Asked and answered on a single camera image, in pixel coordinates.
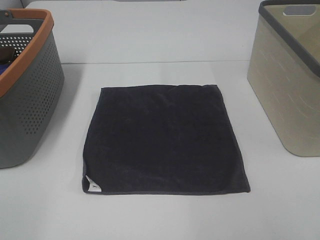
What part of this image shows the dark navy towel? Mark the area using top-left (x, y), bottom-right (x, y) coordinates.
top-left (81, 84), bottom-right (251, 196)

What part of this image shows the blue towel in basket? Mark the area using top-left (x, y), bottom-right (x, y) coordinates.
top-left (0, 63), bottom-right (11, 75)

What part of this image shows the brown towel in basket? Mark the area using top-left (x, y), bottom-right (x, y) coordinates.
top-left (0, 47), bottom-right (17, 65)

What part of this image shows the grey perforated basket orange rim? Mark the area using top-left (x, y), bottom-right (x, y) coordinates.
top-left (0, 8), bottom-right (65, 169)

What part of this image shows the beige basket grey rim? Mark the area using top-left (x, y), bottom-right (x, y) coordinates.
top-left (247, 0), bottom-right (320, 157)

